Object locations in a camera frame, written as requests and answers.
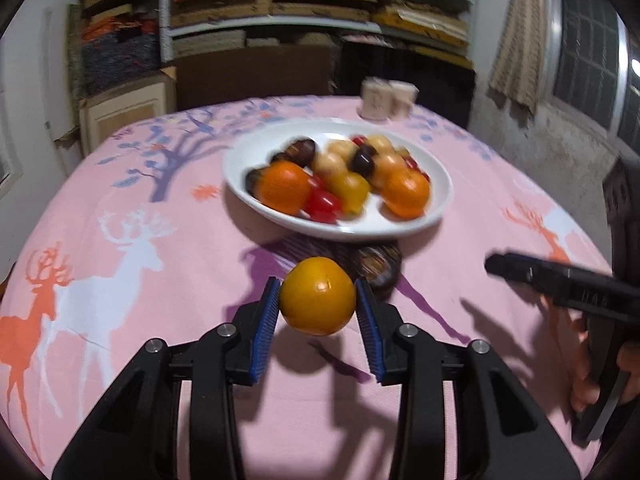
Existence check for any pile of mixed patterned boxes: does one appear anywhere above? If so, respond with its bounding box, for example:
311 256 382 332
70 0 166 101

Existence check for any yellow tomato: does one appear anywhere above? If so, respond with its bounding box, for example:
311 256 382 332
327 172 372 215
279 256 357 337

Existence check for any window with mesh grille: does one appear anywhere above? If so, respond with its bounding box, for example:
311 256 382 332
545 0 640 156

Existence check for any black chair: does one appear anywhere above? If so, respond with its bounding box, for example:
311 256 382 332
336 37 477 131

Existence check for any brown cardboard panel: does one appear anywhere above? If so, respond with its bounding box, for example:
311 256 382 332
175 44 337 111

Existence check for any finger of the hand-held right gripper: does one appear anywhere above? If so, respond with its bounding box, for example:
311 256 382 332
484 252 640 324

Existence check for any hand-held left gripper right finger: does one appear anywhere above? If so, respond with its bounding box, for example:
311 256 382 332
355 278 583 480

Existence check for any cream framed cabinet door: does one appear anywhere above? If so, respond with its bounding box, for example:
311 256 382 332
77 67 177 157

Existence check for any white paper cup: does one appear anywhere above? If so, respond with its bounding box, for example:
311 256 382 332
390 81 420 118

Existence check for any white oval plate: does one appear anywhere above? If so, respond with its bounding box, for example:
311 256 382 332
222 117 453 242

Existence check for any checkered beige curtain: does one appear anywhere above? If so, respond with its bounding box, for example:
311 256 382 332
487 0 553 113

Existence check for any person's right hand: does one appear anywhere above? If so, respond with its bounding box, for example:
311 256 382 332
570 317 640 411

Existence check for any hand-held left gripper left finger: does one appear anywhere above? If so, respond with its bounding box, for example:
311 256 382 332
51 276 282 480

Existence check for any white metal shelving unit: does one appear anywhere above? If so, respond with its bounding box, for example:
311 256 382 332
159 0 476 68

